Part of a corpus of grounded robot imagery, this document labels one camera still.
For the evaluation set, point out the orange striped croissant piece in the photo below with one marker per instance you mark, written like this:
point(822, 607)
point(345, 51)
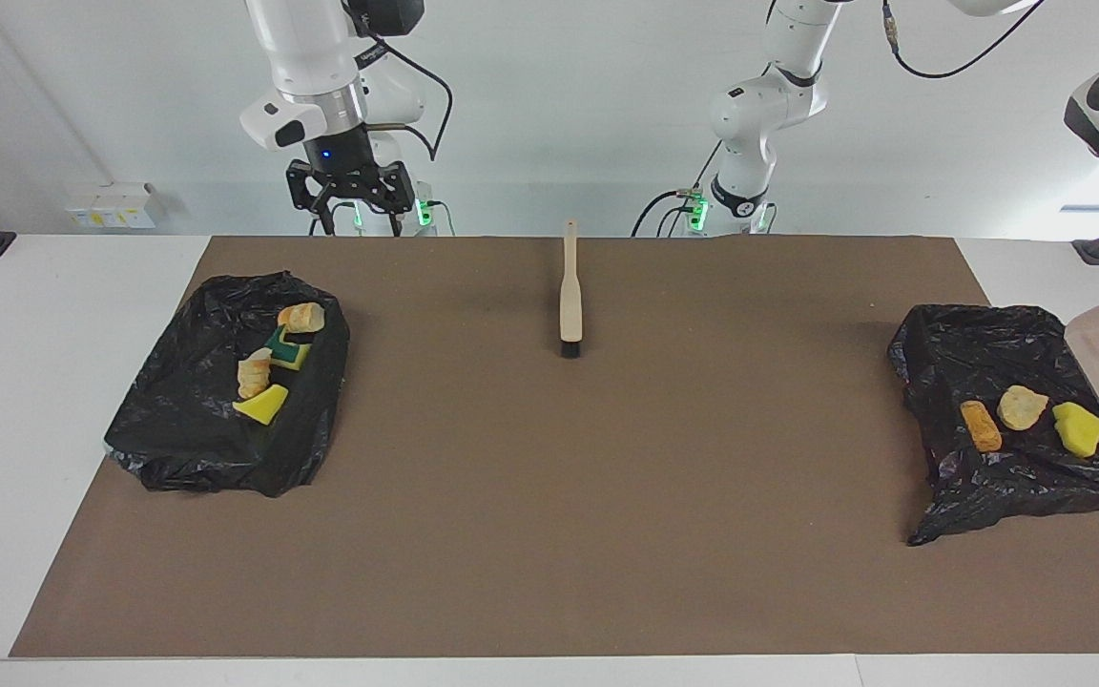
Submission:
point(254, 372)

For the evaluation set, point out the brown bread roll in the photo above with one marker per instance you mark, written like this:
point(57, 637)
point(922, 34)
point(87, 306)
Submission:
point(981, 427)

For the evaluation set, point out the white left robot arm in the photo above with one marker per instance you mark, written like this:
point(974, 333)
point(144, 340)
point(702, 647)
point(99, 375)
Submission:
point(759, 114)

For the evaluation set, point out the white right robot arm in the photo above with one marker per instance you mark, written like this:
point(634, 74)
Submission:
point(306, 57)

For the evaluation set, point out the pale bread chunk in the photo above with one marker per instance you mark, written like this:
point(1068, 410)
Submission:
point(1022, 408)
point(301, 317)

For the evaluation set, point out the black trash bag bin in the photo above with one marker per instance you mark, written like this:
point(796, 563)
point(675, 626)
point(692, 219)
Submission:
point(177, 429)
point(969, 353)

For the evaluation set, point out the brown table mat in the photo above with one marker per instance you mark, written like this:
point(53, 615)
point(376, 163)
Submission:
point(511, 572)

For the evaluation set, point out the white wall socket box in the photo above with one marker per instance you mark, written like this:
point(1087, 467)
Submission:
point(115, 205)

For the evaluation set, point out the beige hand brush black bristles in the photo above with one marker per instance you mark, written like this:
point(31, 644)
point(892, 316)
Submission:
point(570, 305)

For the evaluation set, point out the yellow sponge piece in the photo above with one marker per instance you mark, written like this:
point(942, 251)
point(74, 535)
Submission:
point(261, 404)
point(1079, 429)
point(287, 353)

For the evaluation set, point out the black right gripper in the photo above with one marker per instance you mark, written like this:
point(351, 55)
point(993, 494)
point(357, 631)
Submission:
point(340, 157)

